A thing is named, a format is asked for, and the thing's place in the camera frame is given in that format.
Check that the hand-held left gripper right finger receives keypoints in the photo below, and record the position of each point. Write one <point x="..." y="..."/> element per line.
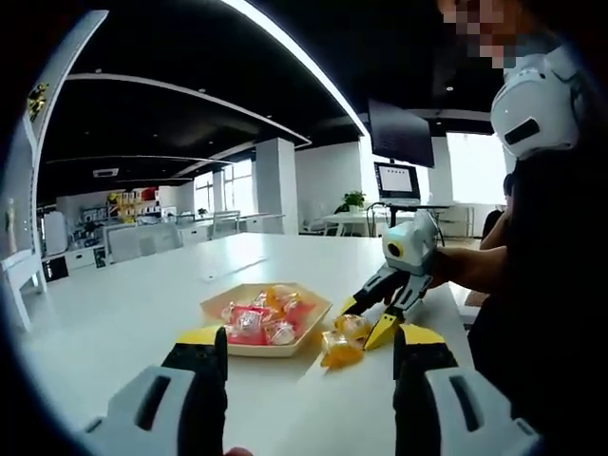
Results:
<point x="427" y="380"/>

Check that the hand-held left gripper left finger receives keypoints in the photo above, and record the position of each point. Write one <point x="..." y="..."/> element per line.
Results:
<point x="190" y="380"/>

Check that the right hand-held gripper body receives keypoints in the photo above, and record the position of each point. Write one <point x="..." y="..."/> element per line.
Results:
<point x="418" y="247"/>

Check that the beige hexagonal bowl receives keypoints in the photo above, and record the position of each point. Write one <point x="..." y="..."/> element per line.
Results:
<point x="266" y="350"/>

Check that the person's right hand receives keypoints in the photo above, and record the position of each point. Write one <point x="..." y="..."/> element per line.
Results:
<point x="442" y="268"/>

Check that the person's left hand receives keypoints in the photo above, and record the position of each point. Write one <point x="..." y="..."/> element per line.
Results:
<point x="238" y="451"/>

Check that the white background desk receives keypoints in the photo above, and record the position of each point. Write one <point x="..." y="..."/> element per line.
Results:
<point x="351" y="217"/>

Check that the potted plant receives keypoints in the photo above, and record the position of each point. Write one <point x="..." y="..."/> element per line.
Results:
<point x="355" y="199"/>

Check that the white table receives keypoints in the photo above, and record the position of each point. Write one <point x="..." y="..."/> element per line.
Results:
<point x="119" y="309"/>

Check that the black hanging screen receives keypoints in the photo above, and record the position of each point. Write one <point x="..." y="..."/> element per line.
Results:
<point x="401" y="133"/>

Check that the translucent white panel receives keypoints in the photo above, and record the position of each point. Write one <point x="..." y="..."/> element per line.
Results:
<point x="142" y="242"/>

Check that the person's black-clothed torso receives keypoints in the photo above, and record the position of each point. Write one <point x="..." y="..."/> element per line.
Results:
<point x="560" y="309"/>

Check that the white chair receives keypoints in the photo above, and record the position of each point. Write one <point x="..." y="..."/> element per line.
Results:
<point x="225" y="223"/>

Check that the white low cabinet row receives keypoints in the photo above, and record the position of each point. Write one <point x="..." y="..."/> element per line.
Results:
<point x="81" y="259"/>

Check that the white chest-worn device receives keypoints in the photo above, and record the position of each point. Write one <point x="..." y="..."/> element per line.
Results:
<point x="537" y="104"/>

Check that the yellow display figure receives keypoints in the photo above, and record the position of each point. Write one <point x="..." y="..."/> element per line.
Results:
<point x="121" y="206"/>

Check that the white display shelf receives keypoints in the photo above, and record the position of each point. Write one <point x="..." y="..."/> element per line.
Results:
<point x="24" y="275"/>

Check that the white box appliance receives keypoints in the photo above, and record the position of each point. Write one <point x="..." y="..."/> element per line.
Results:
<point x="54" y="233"/>

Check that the white bottle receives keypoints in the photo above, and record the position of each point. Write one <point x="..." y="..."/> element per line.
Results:
<point x="11" y="228"/>

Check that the black yellow snack bag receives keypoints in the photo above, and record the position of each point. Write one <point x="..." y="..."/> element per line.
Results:
<point x="38" y="102"/>

